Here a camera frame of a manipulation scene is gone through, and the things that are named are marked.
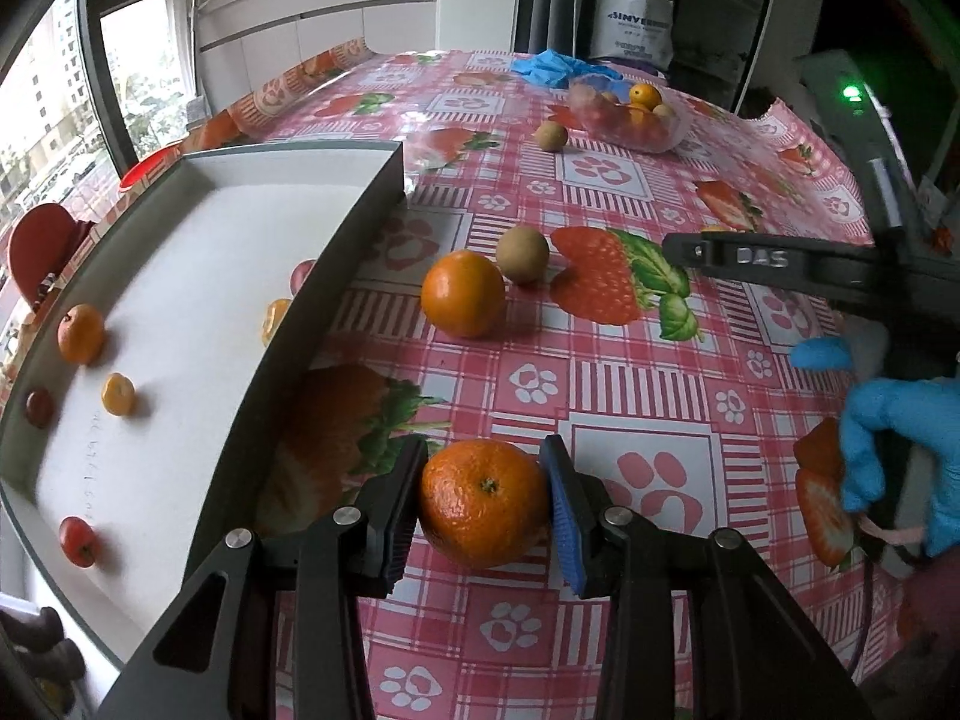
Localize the pink strawberry print tablecloth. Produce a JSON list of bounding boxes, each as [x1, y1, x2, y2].
[[180, 49, 908, 720]]

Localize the blue disposable gloves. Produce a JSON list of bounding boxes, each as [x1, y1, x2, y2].
[[512, 47, 623, 89]]

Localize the small orange kumquat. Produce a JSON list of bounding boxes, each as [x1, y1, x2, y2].
[[101, 373, 137, 417]]

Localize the dark box with white inside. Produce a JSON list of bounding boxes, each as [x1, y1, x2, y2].
[[0, 139, 407, 668]]

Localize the red chair back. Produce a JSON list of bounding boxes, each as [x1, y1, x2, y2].
[[7, 202, 95, 305]]

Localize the clear plastic container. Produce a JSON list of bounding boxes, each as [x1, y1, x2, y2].
[[566, 75, 692, 155]]

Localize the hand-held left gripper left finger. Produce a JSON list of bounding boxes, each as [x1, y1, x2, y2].
[[112, 433, 430, 720]]

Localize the red plastic lid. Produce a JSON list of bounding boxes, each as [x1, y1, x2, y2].
[[118, 146, 185, 190]]

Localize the black cable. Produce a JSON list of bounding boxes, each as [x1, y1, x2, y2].
[[847, 555, 877, 672]]

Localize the heap of red cherry tomatoes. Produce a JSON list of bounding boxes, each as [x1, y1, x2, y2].
[[574, 94, 672, 151]]

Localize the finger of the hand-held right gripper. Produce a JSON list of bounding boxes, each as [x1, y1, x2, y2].
[[662, 231, 882, 301]]

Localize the person's right hand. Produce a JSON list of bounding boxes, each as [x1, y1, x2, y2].
[[791, 337, 960, 560]]

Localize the black window frame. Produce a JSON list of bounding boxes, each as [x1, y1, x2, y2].
[[75, 0, 203, 173]]

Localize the white cabinet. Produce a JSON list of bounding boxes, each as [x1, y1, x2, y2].
[[193, 0, 443, 117]]

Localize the white labelled bag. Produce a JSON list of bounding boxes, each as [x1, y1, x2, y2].
[[589, 0, 676, 65]]

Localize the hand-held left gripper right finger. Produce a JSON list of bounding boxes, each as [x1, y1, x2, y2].
[[538, 433, 875, 720]]

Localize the dark brown object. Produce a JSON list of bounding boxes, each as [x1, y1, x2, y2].
[[0, 606, 87, 695]]

